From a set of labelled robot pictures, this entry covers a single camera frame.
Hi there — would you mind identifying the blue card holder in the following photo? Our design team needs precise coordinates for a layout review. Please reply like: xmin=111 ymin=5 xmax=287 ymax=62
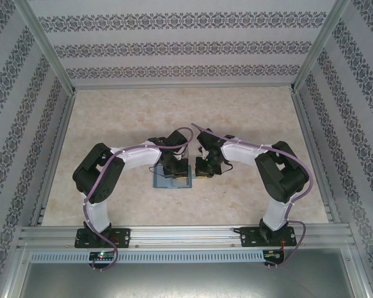
xmin=151 ymin=164 xmax=193 ymax=189

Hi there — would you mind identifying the small controller circuit board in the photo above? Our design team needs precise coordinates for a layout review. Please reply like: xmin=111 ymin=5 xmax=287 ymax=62
xmin=88 ymin=250 xmax=116 ymax=261
xmin=263 ymin=248 xmax=286 ymax=264

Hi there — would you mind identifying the grey metal panel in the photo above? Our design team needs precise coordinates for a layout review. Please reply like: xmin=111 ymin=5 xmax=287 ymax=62
xmin=20 ymin=262 xmax=361 ymax=298

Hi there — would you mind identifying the thin black left camera cable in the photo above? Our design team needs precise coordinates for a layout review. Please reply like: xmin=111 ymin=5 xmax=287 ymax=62
xmin=148 ymin=165 xmax=172 ymax=179

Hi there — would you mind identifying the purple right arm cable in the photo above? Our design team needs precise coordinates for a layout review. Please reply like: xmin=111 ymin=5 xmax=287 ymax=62
xmin=190 ymin=122 xmax=316 ymax=271

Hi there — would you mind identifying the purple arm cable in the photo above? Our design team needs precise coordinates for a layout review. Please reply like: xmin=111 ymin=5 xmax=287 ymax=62
xmin=190 ymin=122 xmax=316 ymax=271
xmin=83 ymin=126 xmax=195 ymax=271

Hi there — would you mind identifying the long aluminium mounting rail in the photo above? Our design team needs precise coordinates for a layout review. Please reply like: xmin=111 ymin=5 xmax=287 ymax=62
xmin=17 ymin=223 xmax=357 ymax=250

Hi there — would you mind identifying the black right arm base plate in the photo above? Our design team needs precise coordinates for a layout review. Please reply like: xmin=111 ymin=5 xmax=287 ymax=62
xmin=239 ymin=226 xmax=297 ymax=248

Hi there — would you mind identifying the slotted grey cable duct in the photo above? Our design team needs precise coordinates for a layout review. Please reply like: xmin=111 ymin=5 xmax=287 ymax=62
xmin=29 ymin=250 xmax=265 ymax=263

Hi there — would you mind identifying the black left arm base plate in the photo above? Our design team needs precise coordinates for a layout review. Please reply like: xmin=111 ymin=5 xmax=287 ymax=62
xmin=74 ymin=227 xmax=132 ymax=250

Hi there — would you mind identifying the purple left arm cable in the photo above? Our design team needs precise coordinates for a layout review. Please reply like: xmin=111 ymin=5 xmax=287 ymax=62
xmin=83 ymin=126 xmax=195 ymax=271

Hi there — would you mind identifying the aluminium side rail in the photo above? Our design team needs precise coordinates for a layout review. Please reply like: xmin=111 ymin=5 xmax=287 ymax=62
xmin=30 ymin=92 xmax=78 ymax=227
xmin=292 ymin=92 xmax=342 ymax=224

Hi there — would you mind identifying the aluminium frame post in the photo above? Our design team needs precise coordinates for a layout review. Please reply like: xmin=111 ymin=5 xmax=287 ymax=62
xmin=289 ymin=0 xmax=352 ymax=94
xmin=12 ymin=0 xmax=78 ymax=96

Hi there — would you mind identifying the short aluminium frame bar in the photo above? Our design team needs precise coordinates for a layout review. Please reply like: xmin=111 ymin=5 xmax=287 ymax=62
xmin=0 ymin=245 xmax=32 ymax=298
xmin=348 ymin=246 xmax=373 ymax=298

